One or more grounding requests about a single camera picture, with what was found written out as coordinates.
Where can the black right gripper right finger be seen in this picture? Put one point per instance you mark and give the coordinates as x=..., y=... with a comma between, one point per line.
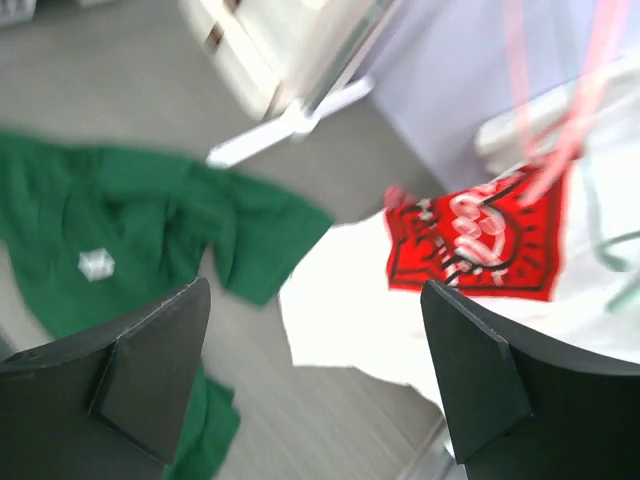
x=522, y=405

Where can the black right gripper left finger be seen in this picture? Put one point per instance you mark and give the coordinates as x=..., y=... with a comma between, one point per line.
x=108, y=402

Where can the green t-shirt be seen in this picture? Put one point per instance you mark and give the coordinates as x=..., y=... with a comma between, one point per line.
x=96, y=231

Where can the mint green hanger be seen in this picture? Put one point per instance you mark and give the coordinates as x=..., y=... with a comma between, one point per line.
x=611, y=183

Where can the white graphic t-shirt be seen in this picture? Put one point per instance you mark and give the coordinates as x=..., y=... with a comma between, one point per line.
x=354, y=299

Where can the pink hanger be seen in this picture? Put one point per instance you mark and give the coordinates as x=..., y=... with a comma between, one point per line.
x=552, y=126

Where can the metal clothes rack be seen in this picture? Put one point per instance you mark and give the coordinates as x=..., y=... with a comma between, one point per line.
x=349, y=30

